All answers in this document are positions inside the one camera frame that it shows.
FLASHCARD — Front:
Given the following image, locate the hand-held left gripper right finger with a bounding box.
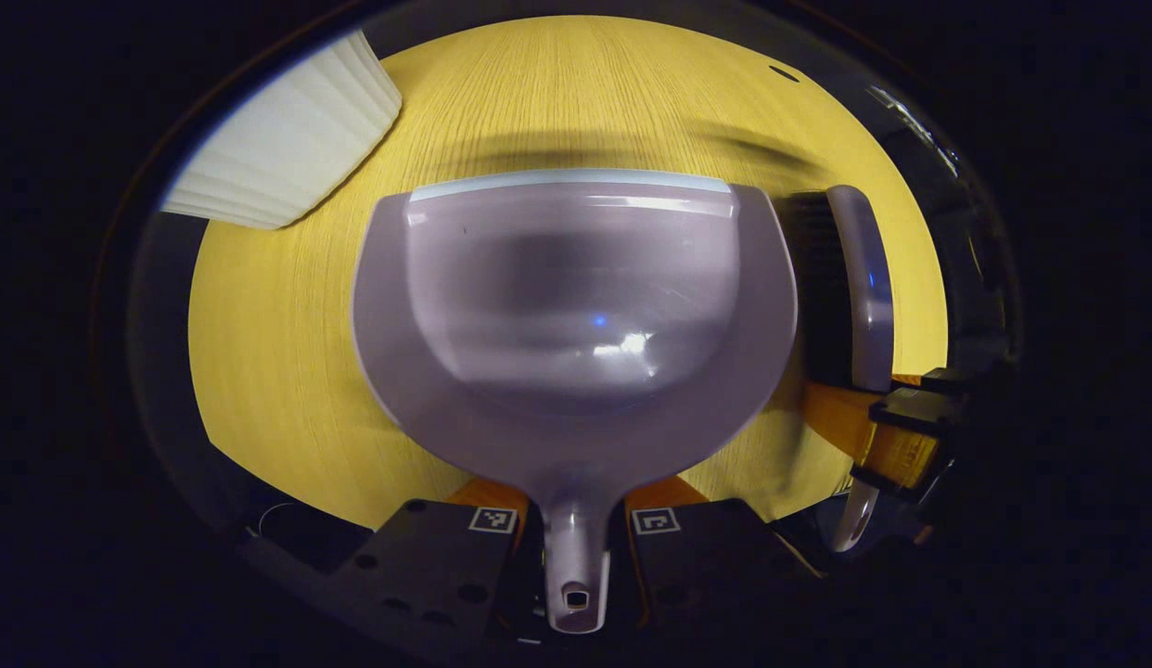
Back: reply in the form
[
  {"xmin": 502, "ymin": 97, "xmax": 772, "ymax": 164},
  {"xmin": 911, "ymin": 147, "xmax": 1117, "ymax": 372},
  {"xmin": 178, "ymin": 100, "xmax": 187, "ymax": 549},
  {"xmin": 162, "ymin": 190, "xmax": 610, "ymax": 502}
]
[{"xmin": 611, "ymin": 475, "xmax": 825, "ymax": 643}]

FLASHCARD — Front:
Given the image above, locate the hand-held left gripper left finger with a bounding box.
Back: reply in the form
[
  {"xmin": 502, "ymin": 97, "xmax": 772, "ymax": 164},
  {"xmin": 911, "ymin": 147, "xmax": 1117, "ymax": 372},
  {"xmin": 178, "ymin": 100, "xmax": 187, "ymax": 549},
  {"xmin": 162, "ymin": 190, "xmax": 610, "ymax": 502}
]
[{"xmin": 328, "ymin": 477, "xmax": 542, "ymax": 645}]

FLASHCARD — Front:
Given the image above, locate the small purple broom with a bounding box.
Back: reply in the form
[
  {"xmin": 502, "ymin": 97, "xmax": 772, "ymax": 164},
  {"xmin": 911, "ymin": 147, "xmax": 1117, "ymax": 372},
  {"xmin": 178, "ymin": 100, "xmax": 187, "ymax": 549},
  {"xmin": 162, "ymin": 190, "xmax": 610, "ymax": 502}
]
[{"xmin": 784, "ymin": 183, "xmax": 898, "ymax": 554}]

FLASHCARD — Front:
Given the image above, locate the purple plastic dustpan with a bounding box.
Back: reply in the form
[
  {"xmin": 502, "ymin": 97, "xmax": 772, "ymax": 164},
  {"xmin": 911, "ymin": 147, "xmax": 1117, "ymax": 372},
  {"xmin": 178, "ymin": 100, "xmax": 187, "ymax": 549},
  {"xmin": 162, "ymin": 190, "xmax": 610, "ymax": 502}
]
[{"xmin": 351, "ymin": 168, "xmax": 800, "ymax": 636}]

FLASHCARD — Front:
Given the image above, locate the white ribbed garbage bin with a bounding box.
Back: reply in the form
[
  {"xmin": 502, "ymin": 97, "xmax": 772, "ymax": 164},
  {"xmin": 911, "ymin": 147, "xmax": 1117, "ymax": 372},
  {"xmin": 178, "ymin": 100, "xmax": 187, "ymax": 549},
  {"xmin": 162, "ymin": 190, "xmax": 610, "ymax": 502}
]
[{"xmin": 160, "ymin": 29, "xmax": 403, "ymax": 231}]

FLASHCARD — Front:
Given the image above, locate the yellow wooden desktop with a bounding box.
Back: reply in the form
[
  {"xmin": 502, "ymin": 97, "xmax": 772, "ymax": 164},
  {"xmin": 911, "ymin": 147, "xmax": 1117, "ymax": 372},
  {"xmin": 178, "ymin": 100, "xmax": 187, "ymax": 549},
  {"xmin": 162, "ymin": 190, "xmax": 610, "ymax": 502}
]
[{"xmin": 187, "ymin": 13, "xmax": 951, "ymax": 531}]

